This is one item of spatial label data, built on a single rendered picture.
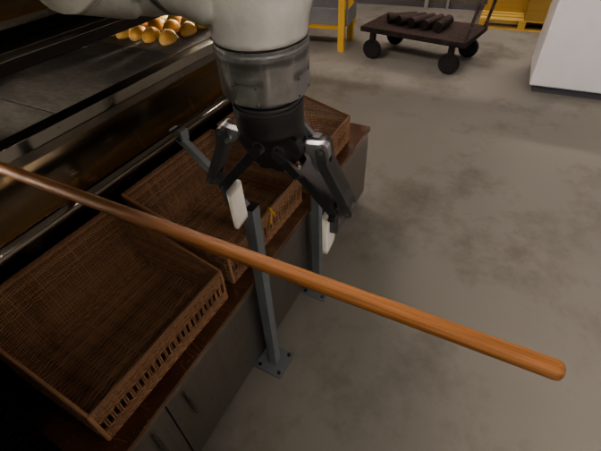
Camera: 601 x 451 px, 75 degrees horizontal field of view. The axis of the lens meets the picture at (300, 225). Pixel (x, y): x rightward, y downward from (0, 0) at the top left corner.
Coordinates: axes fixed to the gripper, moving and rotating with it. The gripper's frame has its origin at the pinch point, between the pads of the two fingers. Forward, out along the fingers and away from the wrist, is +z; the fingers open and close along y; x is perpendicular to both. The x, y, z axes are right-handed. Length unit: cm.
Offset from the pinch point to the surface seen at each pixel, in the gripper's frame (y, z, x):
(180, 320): -44, 65, 8
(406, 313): 19.0, 14.7, 2.2
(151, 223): -33.0, 15.4, 5.3
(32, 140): -94, 21, 25
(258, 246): -32, 58, 39
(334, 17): -148, 126, 455
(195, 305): -43, 66, 15
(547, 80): 93, 144, 390
